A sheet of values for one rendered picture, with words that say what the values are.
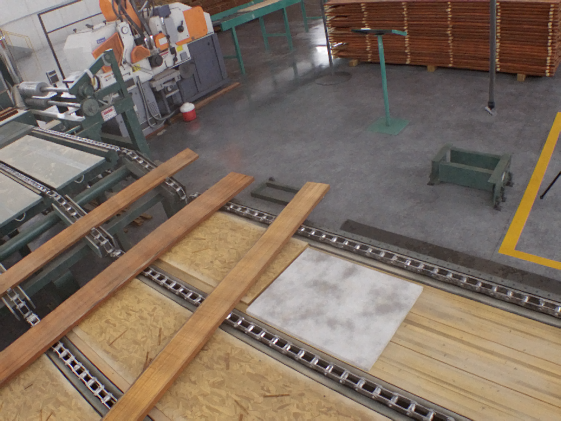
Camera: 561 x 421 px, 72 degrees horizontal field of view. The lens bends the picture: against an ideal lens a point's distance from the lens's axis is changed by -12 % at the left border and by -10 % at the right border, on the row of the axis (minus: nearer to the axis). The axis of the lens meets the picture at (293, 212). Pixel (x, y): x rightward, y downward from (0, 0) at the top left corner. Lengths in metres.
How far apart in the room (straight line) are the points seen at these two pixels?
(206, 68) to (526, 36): 4.99
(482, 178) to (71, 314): 3.15
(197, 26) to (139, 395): 6.25
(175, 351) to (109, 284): 0.65
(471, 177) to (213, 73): 5.18
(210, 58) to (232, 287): 6.08
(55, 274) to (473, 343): 2.32
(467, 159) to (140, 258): 2.92
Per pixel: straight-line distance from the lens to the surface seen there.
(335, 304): 1.83
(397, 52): 7.18
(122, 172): 3.29
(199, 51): 7.57
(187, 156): 3.14
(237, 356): 1.76
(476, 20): 6.57
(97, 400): 1.92
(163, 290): 2.20
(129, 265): 2.37
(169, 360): 1.80
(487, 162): 4.03
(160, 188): 3.04
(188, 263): 2.27
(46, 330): 2.30
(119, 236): 4.02
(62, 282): 2.85
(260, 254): 2.09
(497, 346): 1.72
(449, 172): 3.87
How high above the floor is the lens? 2.17
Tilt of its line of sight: 34 degrees down
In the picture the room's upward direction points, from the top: 13 degrees counter-clockwise
